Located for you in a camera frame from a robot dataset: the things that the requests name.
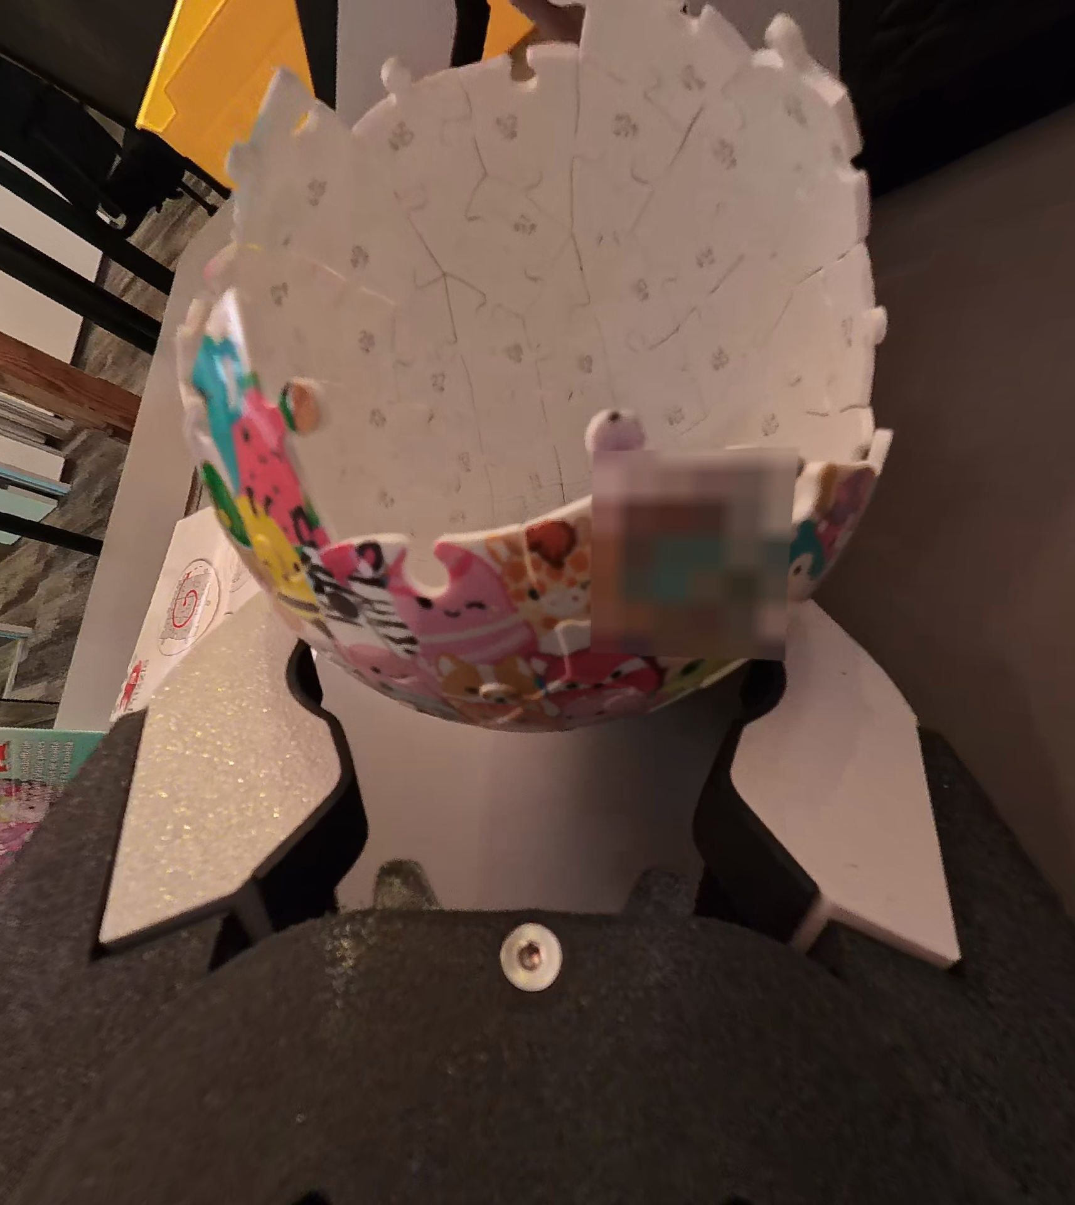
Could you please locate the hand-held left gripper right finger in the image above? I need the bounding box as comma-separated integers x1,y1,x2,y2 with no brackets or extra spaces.
694,600,965,971

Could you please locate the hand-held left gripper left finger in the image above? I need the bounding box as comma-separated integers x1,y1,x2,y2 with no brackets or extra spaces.
97,606,371,952

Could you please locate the colourful cartoon puzzle ball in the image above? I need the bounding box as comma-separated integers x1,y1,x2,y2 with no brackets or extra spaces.
175,0,894,734

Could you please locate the white puzzle instruction sheet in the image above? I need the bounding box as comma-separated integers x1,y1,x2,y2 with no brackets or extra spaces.
112,511,298,727

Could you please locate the yellow plastic bin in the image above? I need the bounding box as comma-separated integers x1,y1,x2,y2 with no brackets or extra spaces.
137,0,539,189

